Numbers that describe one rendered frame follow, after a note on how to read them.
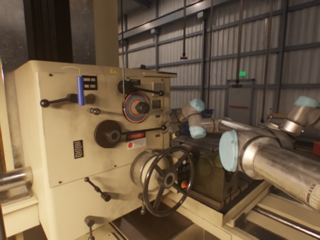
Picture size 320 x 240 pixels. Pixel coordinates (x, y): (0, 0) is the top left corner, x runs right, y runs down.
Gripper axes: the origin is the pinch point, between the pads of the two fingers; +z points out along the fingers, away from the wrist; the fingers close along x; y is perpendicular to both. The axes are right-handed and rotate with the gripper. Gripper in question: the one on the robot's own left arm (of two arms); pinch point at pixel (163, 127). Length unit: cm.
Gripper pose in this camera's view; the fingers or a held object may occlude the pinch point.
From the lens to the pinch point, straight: 117.6
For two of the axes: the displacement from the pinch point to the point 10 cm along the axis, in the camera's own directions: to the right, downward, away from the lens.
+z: -5.7, 4.2, 7.0
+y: 7.4, -1.1, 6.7
